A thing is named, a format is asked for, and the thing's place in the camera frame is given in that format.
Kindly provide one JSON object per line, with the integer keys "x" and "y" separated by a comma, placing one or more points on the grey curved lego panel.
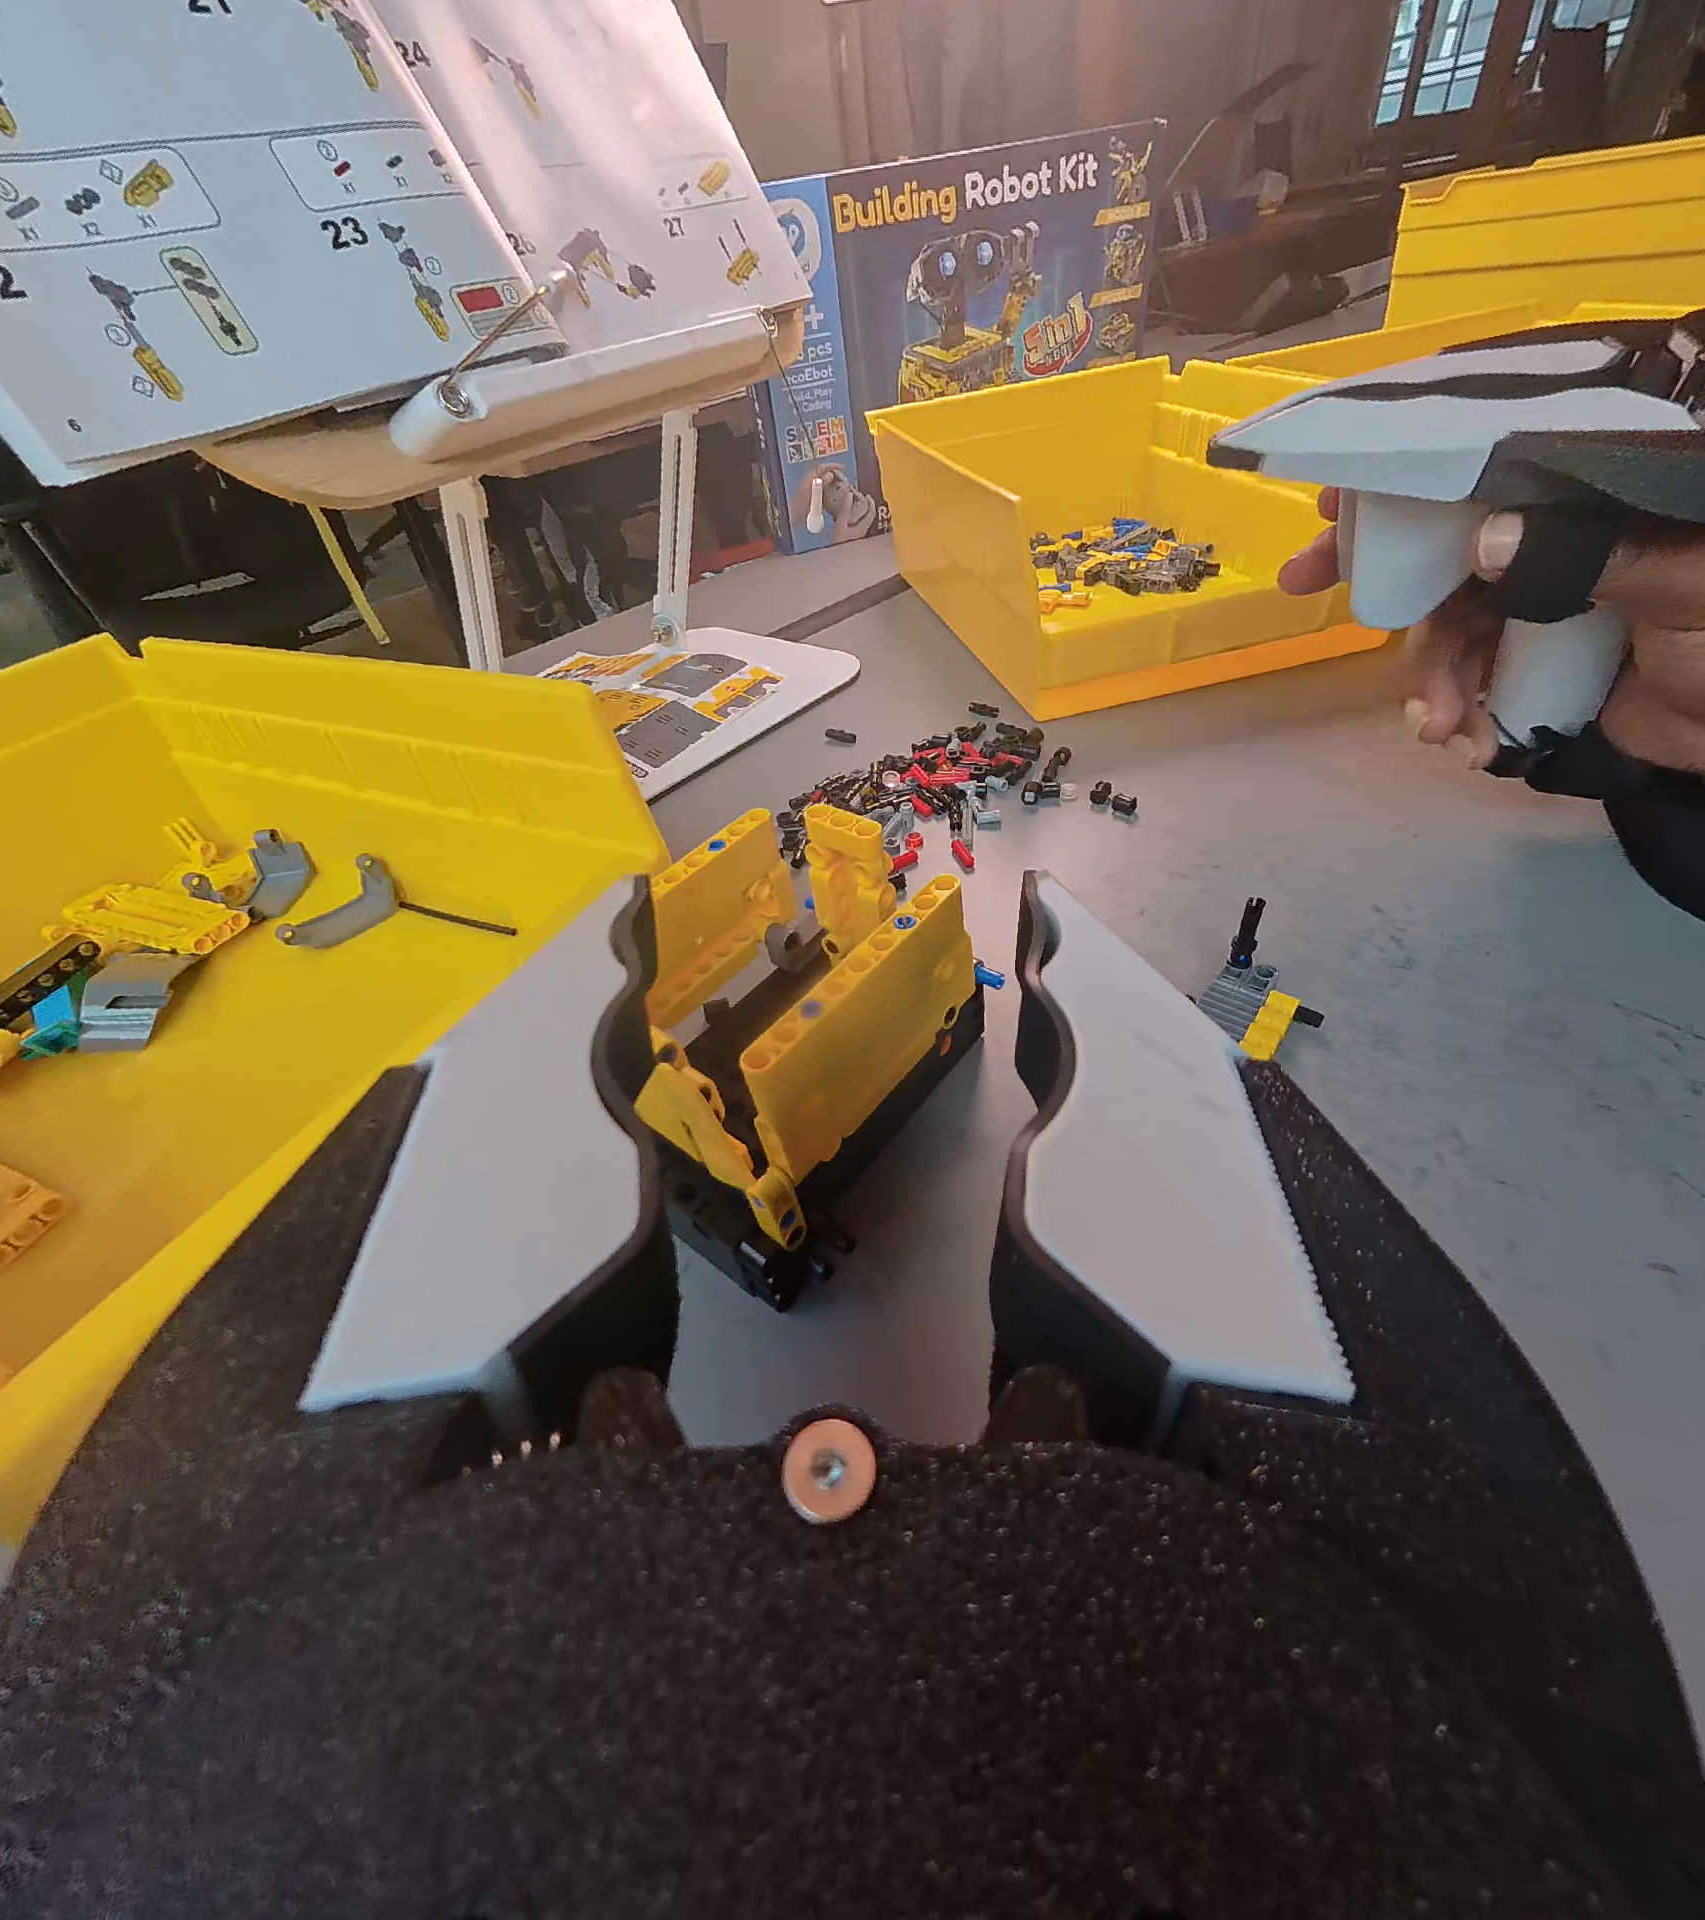
{"x": 344, "y": 914}

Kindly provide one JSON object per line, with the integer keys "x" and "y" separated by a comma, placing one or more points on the grey lego fairing piece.
{"x": 280, "y": 871}

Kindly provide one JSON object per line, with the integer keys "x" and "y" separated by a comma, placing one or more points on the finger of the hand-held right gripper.
{"x": 1391, "y": 442}
{"x": 1528, "y": 360}

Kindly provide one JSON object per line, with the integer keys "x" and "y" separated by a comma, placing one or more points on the yellow black lego robot build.
{"x": 854, "y": 1021}

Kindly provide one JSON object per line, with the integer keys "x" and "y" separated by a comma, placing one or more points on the paned window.
{"x": 1452, "y": 61}

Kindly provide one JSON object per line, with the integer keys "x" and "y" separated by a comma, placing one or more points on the grey grille yellow lego subassembly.
{"x": 1249, "y": 998}

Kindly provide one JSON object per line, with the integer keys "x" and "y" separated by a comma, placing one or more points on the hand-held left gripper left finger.
{"x": 493, "y": 1200}

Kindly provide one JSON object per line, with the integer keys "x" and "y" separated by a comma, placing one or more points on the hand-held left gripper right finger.
{"x": 1168, "y": 1231}

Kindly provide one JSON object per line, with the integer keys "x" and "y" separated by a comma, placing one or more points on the black lego elbow connector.
{"x": 1046, "y": 790}

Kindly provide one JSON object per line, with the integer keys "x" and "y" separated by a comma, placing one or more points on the pile of small lego pins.
{"x": 927, "y": 780}

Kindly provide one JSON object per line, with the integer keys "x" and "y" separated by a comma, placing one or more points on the black lego axle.
{"x": 464, "y": 918}

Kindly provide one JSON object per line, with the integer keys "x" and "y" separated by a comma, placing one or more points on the white plastic fixture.
{"x": 584, "y": 391}

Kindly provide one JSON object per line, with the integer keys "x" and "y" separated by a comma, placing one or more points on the blue robot kit box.
{"x": 987, "y": 194}

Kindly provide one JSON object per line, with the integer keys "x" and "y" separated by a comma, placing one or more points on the blue toy box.
{"x": 807, "y": 434}

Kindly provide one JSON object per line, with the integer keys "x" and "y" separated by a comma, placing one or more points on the open instruction manual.
{"x": 194, "y": 181}

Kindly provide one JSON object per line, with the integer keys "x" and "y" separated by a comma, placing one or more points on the heap of lego parts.
{"x": 1124, "y": 559}

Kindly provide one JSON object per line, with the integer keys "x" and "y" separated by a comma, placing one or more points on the grey green lego piece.
{"x": 118, "y": 1004}

